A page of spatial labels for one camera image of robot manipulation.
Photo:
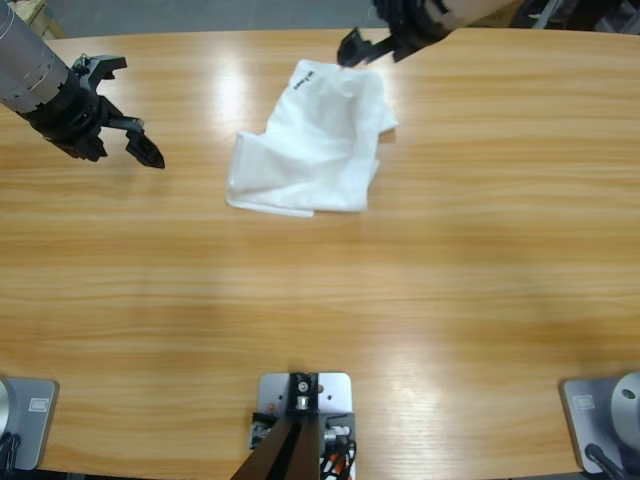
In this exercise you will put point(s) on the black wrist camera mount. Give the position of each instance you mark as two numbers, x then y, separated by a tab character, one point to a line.
102	67

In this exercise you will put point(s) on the dark grey chair base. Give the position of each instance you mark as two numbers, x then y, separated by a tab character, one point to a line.
622	17

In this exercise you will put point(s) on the white T-shirt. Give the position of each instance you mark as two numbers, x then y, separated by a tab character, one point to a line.
310	150

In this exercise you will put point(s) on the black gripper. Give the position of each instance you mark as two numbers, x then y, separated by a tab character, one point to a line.
415	25
70	115

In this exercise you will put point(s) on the white mount block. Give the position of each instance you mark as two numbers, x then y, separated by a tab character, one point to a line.
335	395

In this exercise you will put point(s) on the dark post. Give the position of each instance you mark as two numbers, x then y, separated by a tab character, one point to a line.
292	450

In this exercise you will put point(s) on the light wooden pallet stack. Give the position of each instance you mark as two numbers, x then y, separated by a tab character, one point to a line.
42	17

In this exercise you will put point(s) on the grey metal stand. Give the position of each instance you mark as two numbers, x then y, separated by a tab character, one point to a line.
545	12

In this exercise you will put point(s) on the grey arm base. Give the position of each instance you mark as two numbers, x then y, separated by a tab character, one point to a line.
585	415
30	425

